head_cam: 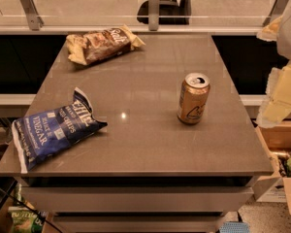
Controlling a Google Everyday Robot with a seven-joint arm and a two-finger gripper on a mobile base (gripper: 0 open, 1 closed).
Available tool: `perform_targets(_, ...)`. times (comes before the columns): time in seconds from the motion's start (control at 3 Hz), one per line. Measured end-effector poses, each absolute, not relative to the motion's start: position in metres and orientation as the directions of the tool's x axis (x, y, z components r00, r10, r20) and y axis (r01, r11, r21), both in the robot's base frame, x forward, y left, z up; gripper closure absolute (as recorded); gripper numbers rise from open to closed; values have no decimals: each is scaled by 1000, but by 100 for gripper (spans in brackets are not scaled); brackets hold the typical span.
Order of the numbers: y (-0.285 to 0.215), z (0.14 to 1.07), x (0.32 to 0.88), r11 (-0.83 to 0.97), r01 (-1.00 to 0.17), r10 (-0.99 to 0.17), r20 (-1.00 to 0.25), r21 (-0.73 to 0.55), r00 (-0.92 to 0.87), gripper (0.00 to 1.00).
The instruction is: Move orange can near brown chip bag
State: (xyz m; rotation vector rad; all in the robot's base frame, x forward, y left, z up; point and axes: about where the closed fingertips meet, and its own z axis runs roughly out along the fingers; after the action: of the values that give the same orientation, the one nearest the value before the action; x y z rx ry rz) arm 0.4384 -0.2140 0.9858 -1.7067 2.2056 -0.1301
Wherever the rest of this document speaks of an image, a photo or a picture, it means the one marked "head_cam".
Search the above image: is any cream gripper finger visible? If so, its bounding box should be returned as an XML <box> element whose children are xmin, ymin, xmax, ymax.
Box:
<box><xmin>256</xmin><ymin>63</ymin><xmax>291</xmax><ymax>128</ymax></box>
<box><xmin>256</xmin><ymin>17</ymin><xmax>282</xmax><ymax>42</ymax></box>

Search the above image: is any orange soda can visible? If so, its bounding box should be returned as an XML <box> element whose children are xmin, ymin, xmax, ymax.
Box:
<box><xmin>178</xmin><ymin>73</ymin><xmax>210</xmax><ymax>124</ymax></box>

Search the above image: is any brown chip bag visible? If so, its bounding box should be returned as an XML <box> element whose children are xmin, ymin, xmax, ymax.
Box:
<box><xmin>66</xmin><ymin>25</ymin><xmax>145</xmax><ymax>66</ymax></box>

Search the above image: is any blue vinegar chip bag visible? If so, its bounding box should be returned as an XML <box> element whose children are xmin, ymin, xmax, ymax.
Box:
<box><xmin>12</xmin><ymin>87</ymin><xmax>108</xmax><ymax>174</ymax></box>

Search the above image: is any green snack bag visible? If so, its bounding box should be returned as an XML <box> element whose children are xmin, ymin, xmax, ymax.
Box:
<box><xmin>8</xmin><ymin>184</ymin><xmax>44</xmax><ymax>233</ymax></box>

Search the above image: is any cardboard box with snacks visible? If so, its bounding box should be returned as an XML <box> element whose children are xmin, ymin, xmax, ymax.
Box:
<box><xmin>253</xmin><ymin>120</ymin><xmax>291</xmax><ymax>215</ymax></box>

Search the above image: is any black office chair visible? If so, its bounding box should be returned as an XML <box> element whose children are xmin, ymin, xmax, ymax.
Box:
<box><xmin>136</xmin><ymin>0</ymin><xmax>196</xmax><ymax>26</ymax></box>

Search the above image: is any blue perforated basket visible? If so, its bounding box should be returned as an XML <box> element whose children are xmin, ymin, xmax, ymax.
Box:
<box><xmin>219</xmin><ymin>221</ymin><xmax>250</xmax><ymax>233</ymax></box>

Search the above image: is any grey drawer cabinet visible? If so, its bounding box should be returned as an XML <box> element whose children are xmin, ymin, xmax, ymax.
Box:
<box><xmin>14</xmin><ymin>176</ymin><xmax>261</xmax><ymax>233</ymax></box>

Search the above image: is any right metal railing bracket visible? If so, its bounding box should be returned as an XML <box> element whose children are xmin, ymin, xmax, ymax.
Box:
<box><xmin>263</xmin><ymin>0</ymin><xmax>290</xmax><ymax>26</ymax></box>

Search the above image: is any metal railing bracket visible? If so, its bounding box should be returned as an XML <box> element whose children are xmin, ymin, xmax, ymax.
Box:
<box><xmin>148</xmin><ymin>0</ymin><xmax>159</xmax><ymax>31</ymax></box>
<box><xmin>263</xmin><ymin>0</ymin><xmax>290</xmax><ymax>26</ymax></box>
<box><xmin>19</xmin><ymin>0</ymin><xmax>44</xmax><ymax>31</ymax></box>

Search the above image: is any middle metal railing bracket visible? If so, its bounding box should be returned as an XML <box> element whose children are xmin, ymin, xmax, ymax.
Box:
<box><xmin>148</xmin><ymin>0</ymin><xmax>159</xmax><ymax>31</ymax></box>

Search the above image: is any left metal railing bracket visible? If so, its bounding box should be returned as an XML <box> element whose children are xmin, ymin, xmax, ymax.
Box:
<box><xmin>19</xmin><ymin>0</ymin><xmax>44</xmax><ymax>31</ymax></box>

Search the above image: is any black cable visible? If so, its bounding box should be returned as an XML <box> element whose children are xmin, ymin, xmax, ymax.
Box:
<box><xmin>0</xmin><ymin>182</ymin><xmax>64</xmax><ymax>233</ymax></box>

